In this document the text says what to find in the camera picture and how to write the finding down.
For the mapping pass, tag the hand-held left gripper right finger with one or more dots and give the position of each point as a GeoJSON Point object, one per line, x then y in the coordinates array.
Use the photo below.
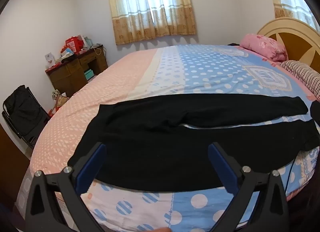
{"type": "Point", "coordinates": [222, 169]}

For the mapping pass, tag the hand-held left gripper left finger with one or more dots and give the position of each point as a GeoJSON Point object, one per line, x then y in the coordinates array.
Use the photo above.
{"type": "Point", "coordinates": [91, 169]}

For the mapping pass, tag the black pants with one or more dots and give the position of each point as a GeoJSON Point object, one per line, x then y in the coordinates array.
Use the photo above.
{"type": "Point", "coordinates": [160, 152]}

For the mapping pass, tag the patterned paper bag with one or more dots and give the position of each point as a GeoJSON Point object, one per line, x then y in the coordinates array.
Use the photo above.
{"type": "Point", "coordinates": [60, 99]}

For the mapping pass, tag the brown wooden door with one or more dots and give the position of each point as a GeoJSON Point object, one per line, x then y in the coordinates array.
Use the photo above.
{"type": "Point", "coordinates": [11, 162]}

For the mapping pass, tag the black folding chair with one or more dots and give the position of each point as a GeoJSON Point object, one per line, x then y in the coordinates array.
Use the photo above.
{"type": "Point", "coordinates": [22, 112]}

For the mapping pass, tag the teal box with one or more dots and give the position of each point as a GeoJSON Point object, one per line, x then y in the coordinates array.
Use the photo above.
{"type": "Point", "coordinates": [89, 74]}

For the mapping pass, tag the brown wooden desk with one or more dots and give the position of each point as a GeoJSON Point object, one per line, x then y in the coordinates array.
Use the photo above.
{"type": "Point", "coordinates": [67, 74]}

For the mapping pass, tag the bed with polka-dot sheet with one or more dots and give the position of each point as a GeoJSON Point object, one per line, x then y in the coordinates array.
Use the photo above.
{"type": "Point", "coordinates": [200, 72]}

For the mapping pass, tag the white card box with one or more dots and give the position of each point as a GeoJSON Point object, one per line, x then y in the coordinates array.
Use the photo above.
{"type": "Point", "coordinates": [49, 59]}

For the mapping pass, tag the small black cloth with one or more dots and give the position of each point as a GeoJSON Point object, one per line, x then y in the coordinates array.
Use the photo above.
{"type": "Point", "coordinates": [233, 44]}

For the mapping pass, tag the striped pillow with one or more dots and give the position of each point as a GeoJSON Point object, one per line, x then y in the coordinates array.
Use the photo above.
{"type": "Point", "coordinates": [305, 74]}

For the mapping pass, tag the red gift bag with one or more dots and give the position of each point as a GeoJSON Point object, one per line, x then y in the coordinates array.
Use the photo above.
{"type": "Point", "coordinates": [73, 44]}

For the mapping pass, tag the pink pillow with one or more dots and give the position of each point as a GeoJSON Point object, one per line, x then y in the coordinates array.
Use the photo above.
{"type": "Point", "coordinates": [265, 46]}

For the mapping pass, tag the cream wooden headboard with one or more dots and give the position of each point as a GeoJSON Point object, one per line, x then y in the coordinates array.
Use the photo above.
{"type": "Point", "coordinates": [300, 42]}

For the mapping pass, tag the beige floral window curtain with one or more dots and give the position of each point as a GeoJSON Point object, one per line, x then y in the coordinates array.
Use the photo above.
{"type": "Point", "coordinates": [287, 2]}
{"type": "Point", "coordinates": [150, 10]}

